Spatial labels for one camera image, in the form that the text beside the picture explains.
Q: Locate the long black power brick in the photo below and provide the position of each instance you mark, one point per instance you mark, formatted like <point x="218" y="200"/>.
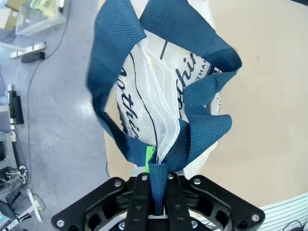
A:
<point x="16" y="106"/>

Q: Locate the aluminium table edge rail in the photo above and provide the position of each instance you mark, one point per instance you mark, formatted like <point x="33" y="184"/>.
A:
<point x="286" y="209"/>

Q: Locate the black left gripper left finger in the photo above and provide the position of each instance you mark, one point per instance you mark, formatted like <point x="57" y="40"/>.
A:
<point x="108" y="204"/>

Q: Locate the black power adapter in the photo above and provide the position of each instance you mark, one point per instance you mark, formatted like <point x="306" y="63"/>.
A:
<point x="32" y="57"/>

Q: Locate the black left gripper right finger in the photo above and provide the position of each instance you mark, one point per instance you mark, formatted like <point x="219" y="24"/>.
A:
<point x="216" y="207"/>

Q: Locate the clear plastic floor bin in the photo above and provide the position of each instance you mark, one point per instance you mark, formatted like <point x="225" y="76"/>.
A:
<point x="41" y="22"/>

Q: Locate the white table leg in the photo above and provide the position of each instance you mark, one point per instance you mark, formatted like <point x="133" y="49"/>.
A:
<point x="33" y="204"/>

